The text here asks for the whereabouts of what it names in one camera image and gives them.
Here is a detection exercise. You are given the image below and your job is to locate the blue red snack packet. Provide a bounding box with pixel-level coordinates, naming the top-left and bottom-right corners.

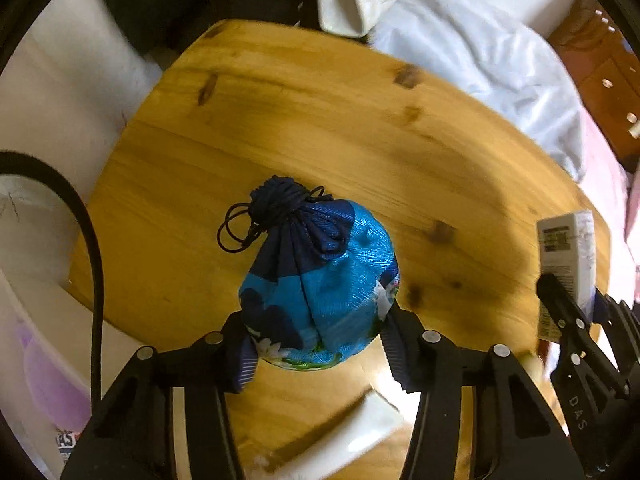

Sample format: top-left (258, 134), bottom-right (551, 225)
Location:
top-left (55, 429), bottom-right (81, 463)

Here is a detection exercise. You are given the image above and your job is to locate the white patterned curtain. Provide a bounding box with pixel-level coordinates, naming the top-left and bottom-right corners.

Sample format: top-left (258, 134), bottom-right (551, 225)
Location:
top-left (1, 0), bottom-right (162, 283)

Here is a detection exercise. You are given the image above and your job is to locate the white cream tube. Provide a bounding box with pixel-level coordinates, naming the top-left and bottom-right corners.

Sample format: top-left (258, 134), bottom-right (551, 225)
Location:
top-left (246, 387), bottom-right (420, 479)

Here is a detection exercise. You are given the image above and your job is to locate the grey white bundled cloth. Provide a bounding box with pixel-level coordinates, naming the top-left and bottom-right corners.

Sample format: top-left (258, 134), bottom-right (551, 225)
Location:
top-left (318, 0), bottom-right (585, 180)

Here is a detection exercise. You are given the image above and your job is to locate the black cable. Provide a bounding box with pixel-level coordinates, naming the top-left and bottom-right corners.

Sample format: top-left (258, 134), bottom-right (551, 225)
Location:
top-left (0, 150), bottom-right (106, 413)

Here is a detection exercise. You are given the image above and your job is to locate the white plastic storage bin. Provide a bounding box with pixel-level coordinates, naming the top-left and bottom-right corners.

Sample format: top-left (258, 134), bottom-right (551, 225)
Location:
top-left (1, 273), bottom-right (92, 479)

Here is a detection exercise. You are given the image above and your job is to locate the blue drawstring pouch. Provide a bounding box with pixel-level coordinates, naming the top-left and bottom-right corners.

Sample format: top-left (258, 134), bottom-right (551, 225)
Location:
top-left (217, 176), bottom-right (400, 372)

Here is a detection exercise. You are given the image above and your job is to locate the wooden table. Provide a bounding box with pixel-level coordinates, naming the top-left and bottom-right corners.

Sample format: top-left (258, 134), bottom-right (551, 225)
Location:
top-left (88, 21), bottom-right (590, 356)

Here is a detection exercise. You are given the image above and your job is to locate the pink bed sheet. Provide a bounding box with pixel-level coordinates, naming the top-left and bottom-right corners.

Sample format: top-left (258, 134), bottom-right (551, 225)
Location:
top-left (579, 107), bottom-right (639, 307)

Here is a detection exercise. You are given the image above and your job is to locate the silver medicine box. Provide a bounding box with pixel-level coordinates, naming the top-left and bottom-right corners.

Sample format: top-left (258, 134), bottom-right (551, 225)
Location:
top-left (537, 210), bottom-right (597, 325)

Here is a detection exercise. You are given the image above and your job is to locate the brown wooden headboard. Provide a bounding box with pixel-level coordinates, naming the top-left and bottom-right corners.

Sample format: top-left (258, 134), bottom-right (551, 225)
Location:
top-left (549, 0), bottom-right (640, 171)

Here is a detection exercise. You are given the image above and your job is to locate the purple plush toy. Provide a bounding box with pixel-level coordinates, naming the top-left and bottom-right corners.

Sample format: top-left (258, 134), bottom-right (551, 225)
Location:
top-left (16, 322), bottom-right (91, 432)

